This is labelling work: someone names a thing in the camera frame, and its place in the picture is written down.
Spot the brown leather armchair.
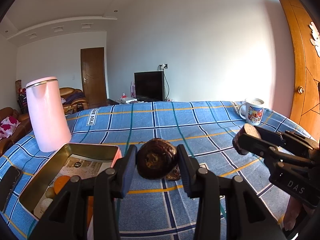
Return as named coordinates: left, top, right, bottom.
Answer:
left=59, top=87, right=88, bottom=114

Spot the green-yellow small fruit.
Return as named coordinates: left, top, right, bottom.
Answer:
left=45, top=187, right=56, bottom=199

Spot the cartoon printed white mug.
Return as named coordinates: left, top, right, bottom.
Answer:
left=239, top=98, right=264, bottom=126

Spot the pink floral cushion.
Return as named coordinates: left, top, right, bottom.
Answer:
left=0, top=116, right=21, bottom=139

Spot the pink metal tin box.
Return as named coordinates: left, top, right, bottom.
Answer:
left=19, top=143, right=125, bottom=239

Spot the printed paper sheet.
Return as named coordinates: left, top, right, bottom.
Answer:
left=34, top=154, right=105, bottom=219

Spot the dark brown door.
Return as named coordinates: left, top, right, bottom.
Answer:
left=80, top=47, right=107, bottom=108

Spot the orange wooden door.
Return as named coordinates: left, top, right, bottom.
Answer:
left=279, top=0, right=319, bottom=141

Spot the person's hand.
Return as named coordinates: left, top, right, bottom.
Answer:
left=283, top=197, right=303, bottom=231

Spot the orange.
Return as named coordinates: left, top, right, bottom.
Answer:
left=53, top=176, right=70, bottom=194

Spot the black television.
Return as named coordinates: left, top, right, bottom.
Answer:
left=134, top=71, right=165, bottom=102

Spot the black phone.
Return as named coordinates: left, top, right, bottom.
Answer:
left=0, top=166, right=23, bottom=212

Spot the white pink electric kettle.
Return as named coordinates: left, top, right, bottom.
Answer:
left=26, top=76, right=72, bottom=152

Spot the wall power socket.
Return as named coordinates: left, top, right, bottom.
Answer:
left=160, top=64, right=168, bottom=69

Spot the brown leather sofa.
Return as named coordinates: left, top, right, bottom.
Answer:
left=0, top=107, right=32, bottom=156

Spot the black power cable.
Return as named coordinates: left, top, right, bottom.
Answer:
left=157, top=64, right=174, bottom=102

